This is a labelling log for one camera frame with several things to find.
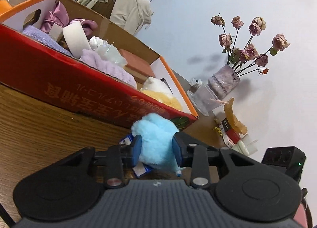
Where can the white tape roll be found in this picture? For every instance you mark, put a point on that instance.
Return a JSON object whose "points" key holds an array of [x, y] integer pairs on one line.
{"points": [[76, 39]]}

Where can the small white bottle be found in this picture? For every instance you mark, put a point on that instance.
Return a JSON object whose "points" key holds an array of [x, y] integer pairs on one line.
{"points": [[195, 83]]}

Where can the light blue fluffy toy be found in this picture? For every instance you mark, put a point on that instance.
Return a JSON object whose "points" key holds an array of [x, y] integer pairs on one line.
{"points": [[157, 135]]}

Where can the lavender towel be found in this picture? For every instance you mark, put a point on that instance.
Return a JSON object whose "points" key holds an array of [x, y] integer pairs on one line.
{"points": [[89, 57]]}

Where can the beige coat on chair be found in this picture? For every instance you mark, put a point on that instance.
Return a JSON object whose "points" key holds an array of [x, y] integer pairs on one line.
{"points": [[130, 15]]}

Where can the purple glass vase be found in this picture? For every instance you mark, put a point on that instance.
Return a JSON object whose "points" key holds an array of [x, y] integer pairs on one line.
{"points": [[223, 81]]}

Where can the red cigarette box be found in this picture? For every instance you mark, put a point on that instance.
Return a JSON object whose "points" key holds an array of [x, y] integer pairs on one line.
{"points": [[229, 135]]}

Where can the cardboard box red orange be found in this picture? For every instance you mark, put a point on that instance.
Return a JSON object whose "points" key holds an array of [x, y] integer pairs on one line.
{"points": [[57, 79]]}

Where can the clear plastic cup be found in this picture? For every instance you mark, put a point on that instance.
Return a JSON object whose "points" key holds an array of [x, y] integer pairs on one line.
{"points": [[204, 99]]}

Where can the orange pink sponge block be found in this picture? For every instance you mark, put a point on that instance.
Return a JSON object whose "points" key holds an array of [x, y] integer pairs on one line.
{"points": [[137, 64]]}

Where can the pink satin cloth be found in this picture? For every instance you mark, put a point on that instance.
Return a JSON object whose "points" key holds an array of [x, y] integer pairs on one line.
{"points": [[59, 16]]}

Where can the yellow fluffy toy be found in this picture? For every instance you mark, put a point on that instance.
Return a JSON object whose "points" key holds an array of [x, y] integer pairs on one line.
{"points": [[164, 98]]}

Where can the brown wooden chair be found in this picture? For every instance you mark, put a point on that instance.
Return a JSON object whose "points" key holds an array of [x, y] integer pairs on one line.
{"points": [[104, 8]]}

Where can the blue tissue pack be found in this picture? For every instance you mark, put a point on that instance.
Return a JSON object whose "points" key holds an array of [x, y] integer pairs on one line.
{"points": [[130, 151]]}

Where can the white plastic bag bundle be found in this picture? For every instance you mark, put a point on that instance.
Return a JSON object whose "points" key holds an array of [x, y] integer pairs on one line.
{"points": [[107, 51]]}

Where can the white plush toy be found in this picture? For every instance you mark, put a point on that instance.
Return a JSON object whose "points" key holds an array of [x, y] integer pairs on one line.
{"points": [[154, 84]]}

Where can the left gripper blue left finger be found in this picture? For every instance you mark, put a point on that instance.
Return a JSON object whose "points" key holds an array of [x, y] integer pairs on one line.
{"points": [[118, 158]]}

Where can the dried pink rose bouquet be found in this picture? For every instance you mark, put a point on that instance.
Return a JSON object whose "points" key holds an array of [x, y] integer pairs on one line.
{"points": [[247, 59]]}

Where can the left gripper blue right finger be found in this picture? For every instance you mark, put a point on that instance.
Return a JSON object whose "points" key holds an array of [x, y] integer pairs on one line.
{"points": [[190, 152]]}

